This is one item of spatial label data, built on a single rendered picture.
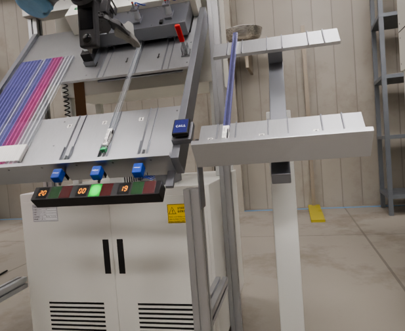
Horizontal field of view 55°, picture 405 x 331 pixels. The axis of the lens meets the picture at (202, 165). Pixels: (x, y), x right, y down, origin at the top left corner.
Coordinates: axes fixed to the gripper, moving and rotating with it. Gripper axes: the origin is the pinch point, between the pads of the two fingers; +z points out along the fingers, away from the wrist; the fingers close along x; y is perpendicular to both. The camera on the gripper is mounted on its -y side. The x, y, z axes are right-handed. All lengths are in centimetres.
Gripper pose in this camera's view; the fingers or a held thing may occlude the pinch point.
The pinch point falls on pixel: (115, 52)
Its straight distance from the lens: 118.0
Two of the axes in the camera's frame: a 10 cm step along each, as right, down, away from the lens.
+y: 0.4, -9.1, 4.2
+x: -9.7, 0.6, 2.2
